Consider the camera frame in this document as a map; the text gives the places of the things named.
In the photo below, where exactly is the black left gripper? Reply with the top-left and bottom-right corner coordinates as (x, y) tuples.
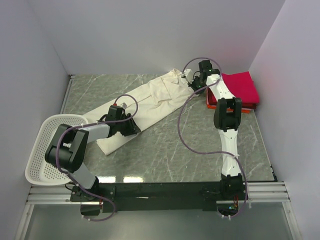
(116, 113), (141, 137)

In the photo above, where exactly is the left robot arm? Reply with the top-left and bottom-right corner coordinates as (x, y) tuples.
(44, 104), (141, 201)

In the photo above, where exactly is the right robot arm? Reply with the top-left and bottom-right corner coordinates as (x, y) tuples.
(188, 58), (244, 200)

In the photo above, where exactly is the magenta folded t-shirt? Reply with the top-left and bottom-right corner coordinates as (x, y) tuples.
(222, 71), (260, 104)

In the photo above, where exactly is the orange folded t-shirt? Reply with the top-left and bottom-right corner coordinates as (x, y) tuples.
(206, 104), (251, 114)

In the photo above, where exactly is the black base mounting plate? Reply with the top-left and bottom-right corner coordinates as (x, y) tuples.
(70, 181), (246, 213)

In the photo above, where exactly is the white perforated plastic basket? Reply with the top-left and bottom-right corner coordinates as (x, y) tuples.
(24, 113), (89, 186)

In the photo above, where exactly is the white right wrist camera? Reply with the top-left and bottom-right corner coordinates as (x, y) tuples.
(181, 68), (194, 82)

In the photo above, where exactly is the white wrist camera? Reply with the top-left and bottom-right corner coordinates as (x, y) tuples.
(113, 102), (127, 109)
(181, 68), (194, 82)

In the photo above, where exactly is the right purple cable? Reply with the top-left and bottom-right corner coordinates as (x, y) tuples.
(176, 57), (250, 221)

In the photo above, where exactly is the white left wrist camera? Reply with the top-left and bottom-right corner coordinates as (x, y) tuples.
(113, 102), (127, 109)

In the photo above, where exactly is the aluminium extrusion rail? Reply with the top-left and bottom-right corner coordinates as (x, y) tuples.
(26, 182), (291, 205)

